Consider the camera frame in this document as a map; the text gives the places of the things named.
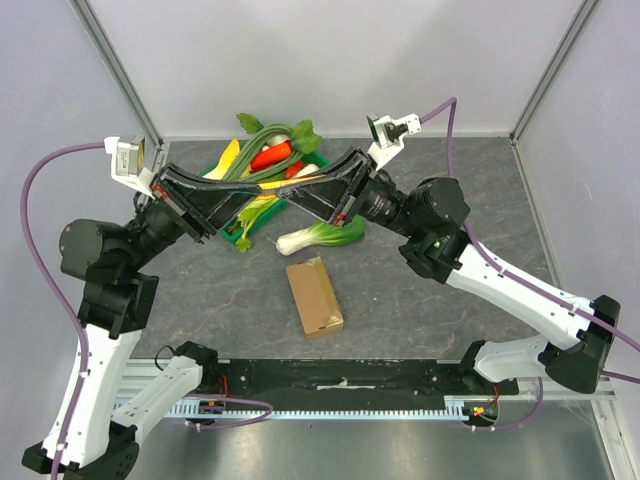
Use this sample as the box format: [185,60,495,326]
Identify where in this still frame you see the yellow corn cob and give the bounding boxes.
[203,139,241,180]

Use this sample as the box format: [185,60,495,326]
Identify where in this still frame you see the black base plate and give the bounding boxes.
[198,359,519,412]

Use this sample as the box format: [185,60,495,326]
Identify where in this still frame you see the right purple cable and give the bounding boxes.
[419,97,640,434]

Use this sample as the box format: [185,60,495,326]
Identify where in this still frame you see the green white leek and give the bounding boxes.
[235,196,279,253]

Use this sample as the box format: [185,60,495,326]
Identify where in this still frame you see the green plastic vegetable tray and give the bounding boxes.
[221,152,330,244]

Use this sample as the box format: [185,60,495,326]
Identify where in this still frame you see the brown cardboard express box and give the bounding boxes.
[286,257,344,340]

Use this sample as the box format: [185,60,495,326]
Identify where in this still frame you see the grey cable duct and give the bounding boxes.
[164,398,469,421]

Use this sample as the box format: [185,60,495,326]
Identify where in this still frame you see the green bok choy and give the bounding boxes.
[276,216,367,256]

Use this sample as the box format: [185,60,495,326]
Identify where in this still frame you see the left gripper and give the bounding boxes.
[123,158,265,269]

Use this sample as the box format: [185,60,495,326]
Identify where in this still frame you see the green long beans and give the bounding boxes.
[223,135,306,182]

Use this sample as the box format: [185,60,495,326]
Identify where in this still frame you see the red chili pepper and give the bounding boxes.
[250,141,293,172]

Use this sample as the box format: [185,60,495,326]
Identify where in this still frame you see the green leafy vegetable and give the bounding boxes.
[236,112,323,154]

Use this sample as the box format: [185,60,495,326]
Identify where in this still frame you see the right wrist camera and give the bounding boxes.
[367,114,421,171]

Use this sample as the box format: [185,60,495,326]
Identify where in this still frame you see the yellow utility knife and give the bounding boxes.
[258,180,292,191]

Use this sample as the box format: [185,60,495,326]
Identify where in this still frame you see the purple cable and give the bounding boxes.
[419,97,640,434]
[22,141,274,480]

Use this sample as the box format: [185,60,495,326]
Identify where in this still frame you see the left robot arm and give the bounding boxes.
[22,165,261,479]

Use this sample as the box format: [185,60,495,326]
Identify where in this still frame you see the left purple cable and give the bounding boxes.
[22,141,274,480]

